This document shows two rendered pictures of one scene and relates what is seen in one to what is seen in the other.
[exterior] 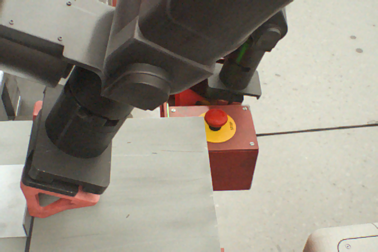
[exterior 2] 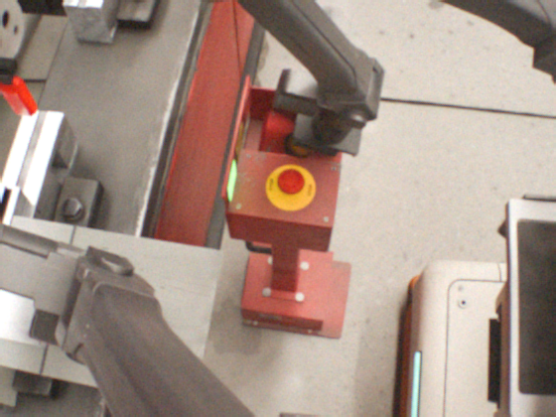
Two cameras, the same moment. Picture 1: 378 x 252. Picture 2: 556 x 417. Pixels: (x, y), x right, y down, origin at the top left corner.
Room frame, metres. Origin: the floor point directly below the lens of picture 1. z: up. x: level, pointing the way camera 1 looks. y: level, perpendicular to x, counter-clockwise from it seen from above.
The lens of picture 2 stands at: (0.19, -0.15, 1.77)
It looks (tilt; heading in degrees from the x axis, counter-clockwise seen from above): 68 degrees down; 17
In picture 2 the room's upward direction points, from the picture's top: 1 degrees counter-clockwise
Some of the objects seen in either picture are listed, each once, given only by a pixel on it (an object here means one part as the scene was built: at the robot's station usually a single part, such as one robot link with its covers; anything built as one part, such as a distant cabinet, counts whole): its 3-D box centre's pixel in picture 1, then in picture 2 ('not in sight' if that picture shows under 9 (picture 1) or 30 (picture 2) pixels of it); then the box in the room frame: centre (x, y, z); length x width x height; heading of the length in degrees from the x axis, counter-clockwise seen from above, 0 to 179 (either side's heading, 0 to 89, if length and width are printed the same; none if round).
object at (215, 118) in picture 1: (215, 122); (290, 184); (0.60, -0.04, 0.79); 0.04 x 0.04 x 0.04
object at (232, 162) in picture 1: (205, 118); (288, 166); (0.65, -0.03, 0.75); 0.20 x 0.16 x 0.18; 7
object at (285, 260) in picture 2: not in sight; (286, 242); (0.65, -0.03, 0.39); 0.05 x 0.05 x 0.54; 7
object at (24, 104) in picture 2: not in sight; (8, 87); (0.46, 0.21, 1.20); 0.04 x 0.02 x 0.10; 97
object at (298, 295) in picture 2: not in sight; (285, 278); (0.65, -0.03, 0.13); 0.10 x 0.10 x 0.01; 7
